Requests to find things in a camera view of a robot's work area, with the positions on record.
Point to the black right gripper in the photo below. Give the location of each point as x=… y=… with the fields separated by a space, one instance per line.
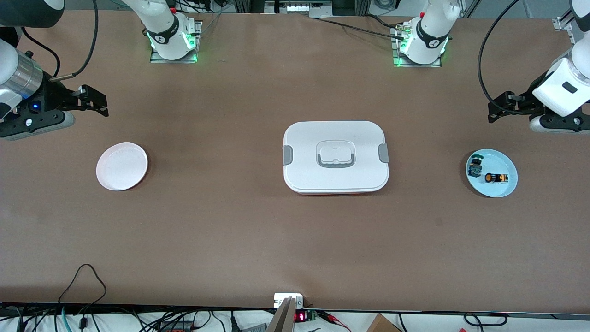
x=51 y=97

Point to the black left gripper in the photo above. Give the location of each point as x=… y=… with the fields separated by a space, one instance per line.
x=528 y=102

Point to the orange push-button switch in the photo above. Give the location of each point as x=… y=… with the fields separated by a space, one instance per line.
x=496 y=177

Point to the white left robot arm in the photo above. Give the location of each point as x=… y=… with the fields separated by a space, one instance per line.
x=431 y=27

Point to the light blue round plate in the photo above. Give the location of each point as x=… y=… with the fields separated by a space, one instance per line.
x=500 y=159

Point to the pink round plate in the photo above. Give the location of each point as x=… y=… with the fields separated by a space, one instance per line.
x=122 y=166

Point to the brown cardboard box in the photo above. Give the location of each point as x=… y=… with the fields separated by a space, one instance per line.
x=382 y=325

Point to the small red digit display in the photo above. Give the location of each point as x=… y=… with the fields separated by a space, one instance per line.
x=300 y=317

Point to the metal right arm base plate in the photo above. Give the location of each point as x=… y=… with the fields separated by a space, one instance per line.
x=159 y=60

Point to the aluminium cage frame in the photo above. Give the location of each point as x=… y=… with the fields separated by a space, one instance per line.
x=564 y=22

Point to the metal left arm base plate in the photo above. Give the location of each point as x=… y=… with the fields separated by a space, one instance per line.
x=415 y=65

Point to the silver camera mount bracket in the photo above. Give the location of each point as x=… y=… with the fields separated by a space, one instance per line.
x=288 y=318

